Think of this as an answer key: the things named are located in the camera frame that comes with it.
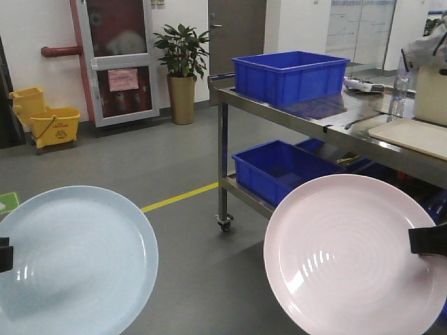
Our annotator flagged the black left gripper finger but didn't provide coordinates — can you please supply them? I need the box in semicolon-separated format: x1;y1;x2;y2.
0;237;13;273

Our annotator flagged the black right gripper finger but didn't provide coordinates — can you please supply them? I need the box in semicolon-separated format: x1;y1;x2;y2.
408;225;446;255

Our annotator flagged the light blue plate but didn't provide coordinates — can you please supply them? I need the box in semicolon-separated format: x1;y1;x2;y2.
1;186;159;334

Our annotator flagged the pink plate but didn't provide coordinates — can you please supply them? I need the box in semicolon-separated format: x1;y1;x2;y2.
263;174;446;334

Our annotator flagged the beige tray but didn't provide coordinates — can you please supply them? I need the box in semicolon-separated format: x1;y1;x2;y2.
368;119;446;159

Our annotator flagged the yellow mop bucket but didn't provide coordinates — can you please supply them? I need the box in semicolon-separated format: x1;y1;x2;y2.
9;87;80;154

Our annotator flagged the clear water bottle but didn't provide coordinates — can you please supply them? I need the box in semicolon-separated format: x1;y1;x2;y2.
388;55;410;117

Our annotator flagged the cream storage basket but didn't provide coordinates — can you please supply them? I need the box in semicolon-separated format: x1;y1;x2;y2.
414;67;446;126

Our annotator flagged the stainless steel table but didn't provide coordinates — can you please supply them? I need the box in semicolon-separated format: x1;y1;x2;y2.
207;73;446;232

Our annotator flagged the white grey remote controller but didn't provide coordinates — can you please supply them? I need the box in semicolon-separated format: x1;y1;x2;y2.
344;77;385;94

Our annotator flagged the blue bin lower shelf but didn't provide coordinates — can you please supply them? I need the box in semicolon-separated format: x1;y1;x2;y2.
232;138;346;207

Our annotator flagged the grey jacket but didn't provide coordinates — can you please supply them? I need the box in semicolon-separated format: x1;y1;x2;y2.
401;11;446;72

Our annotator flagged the blue bin on table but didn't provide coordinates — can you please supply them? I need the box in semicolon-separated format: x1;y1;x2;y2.
233;51;350;107

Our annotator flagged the potted plant gold pot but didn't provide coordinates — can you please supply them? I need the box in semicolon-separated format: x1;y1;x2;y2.
154;24;209;125

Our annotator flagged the grey door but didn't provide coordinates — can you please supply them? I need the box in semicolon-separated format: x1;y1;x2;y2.
208;0;267;75

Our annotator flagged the red fire hose cabinet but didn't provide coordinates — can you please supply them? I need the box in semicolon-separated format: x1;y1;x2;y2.
70;0;160;128

